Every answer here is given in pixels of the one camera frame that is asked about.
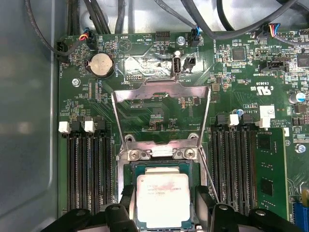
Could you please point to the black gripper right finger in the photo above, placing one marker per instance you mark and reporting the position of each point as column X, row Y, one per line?
column 224, row 218

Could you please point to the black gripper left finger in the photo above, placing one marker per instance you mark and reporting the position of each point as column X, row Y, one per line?
column 116, row 217

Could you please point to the silver-topped green CPU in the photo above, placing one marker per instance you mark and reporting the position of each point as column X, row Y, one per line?
column 161, row 193

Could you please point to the metal socket cover frame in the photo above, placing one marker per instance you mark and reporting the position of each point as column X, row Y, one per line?
column 188, row 90

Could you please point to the RAM slot with black clips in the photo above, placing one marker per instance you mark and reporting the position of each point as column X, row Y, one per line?
column 242, row 169
column 217, row 169
column 83, row 174
column 106, row 174

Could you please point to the RAM slot with white clips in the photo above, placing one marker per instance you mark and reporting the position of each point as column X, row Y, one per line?
column 72, row 174
column 229, row 169
column 252, row 169
column 94, row 174

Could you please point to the blue expansion slot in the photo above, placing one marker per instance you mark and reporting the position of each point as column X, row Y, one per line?
column 300, row 215

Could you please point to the green RAM stick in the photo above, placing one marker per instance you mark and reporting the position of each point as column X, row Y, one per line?
column 270, row 169

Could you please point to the silver board screw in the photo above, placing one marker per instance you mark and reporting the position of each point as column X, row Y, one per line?
column 301, row 148
column 75, row 82
column 180, row 39

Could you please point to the white barcode sticker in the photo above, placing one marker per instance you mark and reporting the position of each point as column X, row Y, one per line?
column 266, row 112

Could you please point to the green motherboard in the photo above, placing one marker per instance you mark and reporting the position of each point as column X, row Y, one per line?
column 241, row 79

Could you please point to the blue-topped capacitor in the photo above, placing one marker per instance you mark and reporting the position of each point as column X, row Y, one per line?
column 299, row 97

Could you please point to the open metal PC case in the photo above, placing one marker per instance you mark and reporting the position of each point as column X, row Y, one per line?
column 24, row 96

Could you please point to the silver coin cell battery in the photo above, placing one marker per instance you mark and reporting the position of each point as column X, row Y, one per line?
column 101, row 64

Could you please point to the small black jumper block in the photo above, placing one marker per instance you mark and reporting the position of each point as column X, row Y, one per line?
column 189, row 64

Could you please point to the internal USB port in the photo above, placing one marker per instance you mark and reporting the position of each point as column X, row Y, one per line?
column 176, row 66

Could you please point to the square black chip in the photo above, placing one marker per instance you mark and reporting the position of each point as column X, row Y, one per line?
column 239, row 53

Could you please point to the black fan connector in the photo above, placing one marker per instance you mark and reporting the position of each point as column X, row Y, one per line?
column 195, row 36
column 264, row 31
column 91, row 41

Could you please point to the black pin header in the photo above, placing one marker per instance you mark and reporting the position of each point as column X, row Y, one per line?
column 163, row 35

